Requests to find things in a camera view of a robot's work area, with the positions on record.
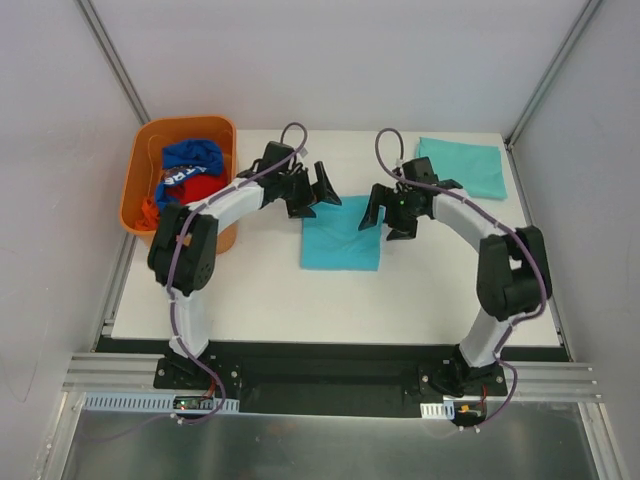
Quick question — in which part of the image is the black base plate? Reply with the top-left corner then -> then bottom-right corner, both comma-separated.
94,335 -> 521,416

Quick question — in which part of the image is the white cable duct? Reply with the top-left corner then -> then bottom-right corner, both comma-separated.
84,392 -> 240,415
420,401 -> 455,421

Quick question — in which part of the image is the red t shirt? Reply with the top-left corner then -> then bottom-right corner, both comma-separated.
163,168 -> 227,205

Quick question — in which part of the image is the right aluminium corner post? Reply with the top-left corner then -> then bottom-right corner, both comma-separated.
504,0 -> 605,151

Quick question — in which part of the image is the purple cable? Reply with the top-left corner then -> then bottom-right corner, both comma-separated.
164,122 -> 309,396
375,128 -> 549,431

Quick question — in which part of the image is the folded teal t shirt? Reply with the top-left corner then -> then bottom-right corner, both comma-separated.
416,137 -> 508,200

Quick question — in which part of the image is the orange plastic bin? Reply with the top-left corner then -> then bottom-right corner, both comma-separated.
120,115 -> 237,247

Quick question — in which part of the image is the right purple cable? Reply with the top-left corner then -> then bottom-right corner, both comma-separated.
375,128 -> 549,431

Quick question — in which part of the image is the left aluminium corner post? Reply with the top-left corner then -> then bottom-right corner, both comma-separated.
74,0 -> 151,125

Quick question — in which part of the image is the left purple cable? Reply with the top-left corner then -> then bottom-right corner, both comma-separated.
164,122 -> 309,396

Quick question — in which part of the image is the orange t shirt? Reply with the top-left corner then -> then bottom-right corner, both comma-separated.
135,196 -> 159,231

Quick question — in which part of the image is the royal blue t shirt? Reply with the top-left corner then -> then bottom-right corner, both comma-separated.
154,139 -> 227,211

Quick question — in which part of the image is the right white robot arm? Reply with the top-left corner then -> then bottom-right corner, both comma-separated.
359,157 -> 552,397

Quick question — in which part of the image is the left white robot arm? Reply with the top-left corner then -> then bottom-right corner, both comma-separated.
147,141 -> 341,389

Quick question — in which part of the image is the light blue t shirt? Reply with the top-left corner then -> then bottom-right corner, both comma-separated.
300,196 -> 382,272

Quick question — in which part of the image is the right white cable duct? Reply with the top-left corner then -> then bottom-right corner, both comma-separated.
420,401 -> 455,421

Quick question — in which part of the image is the aluminium corner post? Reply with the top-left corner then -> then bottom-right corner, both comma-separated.
504,0 -> 605,151
74,0 -> 151,125

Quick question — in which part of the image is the left white cable duct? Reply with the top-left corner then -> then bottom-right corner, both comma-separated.
84,392 -> 240,415

